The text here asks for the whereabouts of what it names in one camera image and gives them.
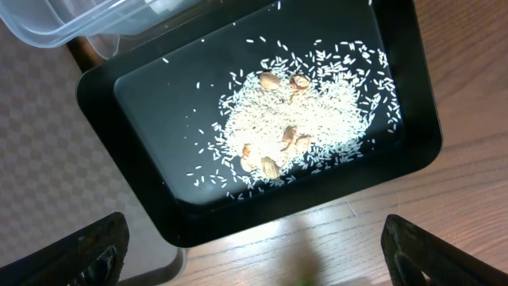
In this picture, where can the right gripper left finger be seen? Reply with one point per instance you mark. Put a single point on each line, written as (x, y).
(93, 255)

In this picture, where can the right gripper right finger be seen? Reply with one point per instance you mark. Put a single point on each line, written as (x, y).
(416, 257)

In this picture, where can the rice and nut scraps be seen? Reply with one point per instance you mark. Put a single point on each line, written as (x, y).
(310, 89)

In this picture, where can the brown serving tray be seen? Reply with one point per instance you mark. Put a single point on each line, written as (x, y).
(56, 176)

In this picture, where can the black tray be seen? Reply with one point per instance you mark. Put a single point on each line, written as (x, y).
(138, 104)

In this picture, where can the clear plastic bin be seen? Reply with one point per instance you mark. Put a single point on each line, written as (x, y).
(51, 23)

